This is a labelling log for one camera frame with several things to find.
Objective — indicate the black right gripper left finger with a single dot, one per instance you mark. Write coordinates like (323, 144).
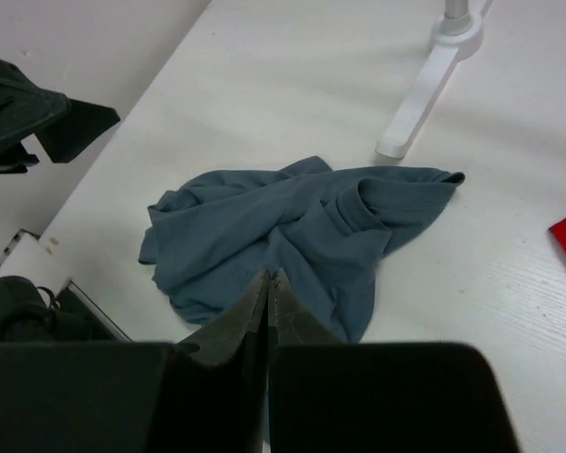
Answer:
(225, 366)

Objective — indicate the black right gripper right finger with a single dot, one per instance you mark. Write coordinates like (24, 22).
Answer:
(306, 381)

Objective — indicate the blue-grey t shirt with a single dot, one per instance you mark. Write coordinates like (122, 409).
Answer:
(327, 230)

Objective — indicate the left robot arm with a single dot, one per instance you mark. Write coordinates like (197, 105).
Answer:
(65, 127)

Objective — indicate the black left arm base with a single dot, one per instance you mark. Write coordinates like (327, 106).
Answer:
(32, 314)

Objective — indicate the white clothes rack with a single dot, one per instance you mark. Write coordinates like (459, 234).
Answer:
(454, 37)

